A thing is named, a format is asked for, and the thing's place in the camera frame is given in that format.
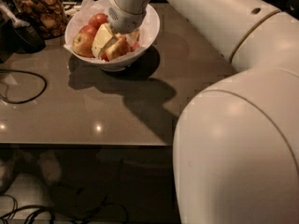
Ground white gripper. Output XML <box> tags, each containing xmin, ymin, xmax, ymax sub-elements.
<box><xmin>92</xmin><ymin>0</ymin><xmax>147</xmax><ymax>59</ymax></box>

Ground yellow-red apple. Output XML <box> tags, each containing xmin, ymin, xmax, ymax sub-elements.
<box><xmin>72</xmin><ymin>33</ymin><xmax>93</xmax><ymax>58</ymax></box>
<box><xmin>105</xmin><ymin>38</ymin><xmax>131</xmax><ymax>61</ymax></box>

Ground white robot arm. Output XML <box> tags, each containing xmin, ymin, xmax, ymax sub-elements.
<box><xmin>108</xmin><ymin>0</ymin><xmax>299</xmax><ymax>224</ymax></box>

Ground back right apple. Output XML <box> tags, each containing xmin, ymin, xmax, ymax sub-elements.
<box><xmin>130</xmin><ymin>29</ymin><xmax>140</xmax><ymax>41</ymax></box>

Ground small red apple right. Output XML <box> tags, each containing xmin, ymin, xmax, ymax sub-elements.
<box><xmin>131</xmin><ymin>42</ymin><xmax>139</xmax><ymax>51</ymax></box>

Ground small red apple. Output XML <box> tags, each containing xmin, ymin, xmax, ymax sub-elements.
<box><xmin>101</xmin><ymin>52</ymin><xmax>109</xmax><ymax>62</ymax></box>
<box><xmin>131</xmin><ymin>42</ymin><xmax>139</xmax><ymax>51</ymax></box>

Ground small red apple bottom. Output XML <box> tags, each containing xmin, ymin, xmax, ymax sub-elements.
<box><xmin>101</xmin><ymin>52</ymin><xmax>109</xmax><ymax>62</ymax></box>

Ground red apple back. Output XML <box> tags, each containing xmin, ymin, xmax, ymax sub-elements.
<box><xmin>89</xmin><ymin>13</ymin><xmax>107</xmax><ymax>29</ymax></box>

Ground red apple left middle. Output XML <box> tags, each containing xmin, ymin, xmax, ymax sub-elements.
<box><xmin>79</xmin><ymin>24</ymin><xmax>97</xmax><ymax>36</ymax></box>

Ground white ceramic bowl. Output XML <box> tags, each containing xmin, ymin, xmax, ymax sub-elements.
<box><xmin>64</xmin><ymin>0</ymin><xmax>161</xmax><ymax>73</ymax></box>

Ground white paper bowl liner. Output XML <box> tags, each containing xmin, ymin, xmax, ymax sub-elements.
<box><xmin>63</xmin><ymin>0</ymin><xmax>157</xmax><ymax>63</ymax></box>

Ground glass jar of dried chips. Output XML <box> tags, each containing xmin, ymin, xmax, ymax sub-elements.
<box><xmin>13</xmin><ymin>0</ymin><xmax>67</xmax><ymax>39</ymax></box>

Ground black appliance at left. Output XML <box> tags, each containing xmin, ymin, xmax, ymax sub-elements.
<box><xmin>0</xmin><ymin>0</ymin><xmax>46</xmax><ymax>63</ymax></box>

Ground right white sock foot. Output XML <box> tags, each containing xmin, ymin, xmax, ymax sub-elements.
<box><xmin>37</xmin><ymin>150</ymin><xmax>62</xmax><ymax>185</ymax></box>

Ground white sock foot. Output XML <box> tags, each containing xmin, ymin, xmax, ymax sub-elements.
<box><xmin>0</xmin><ymin>159</ymin><xmax>16</xmax><ymax>193</ymax></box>
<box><xmin>37</xmin><ymin>150</ymin><xmax>62</xmax><ymax>185</ymax></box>

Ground left white sock foot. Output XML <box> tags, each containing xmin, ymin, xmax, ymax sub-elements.
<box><xmin>0</xmin><ymin>159</ymin><xmax>16</xmax><ymax>193</ymax></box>

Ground black cable on table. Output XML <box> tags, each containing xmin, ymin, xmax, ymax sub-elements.
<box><xmin>0</xmin><ymin>68</ymin><xmax>48</xmax><ymax>105</ymax></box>

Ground cables on floor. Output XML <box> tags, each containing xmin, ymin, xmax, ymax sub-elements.
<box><xmin>0</xmin><ymin>194</ymin><xmax>132</xmax><ymax>224</ymax></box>

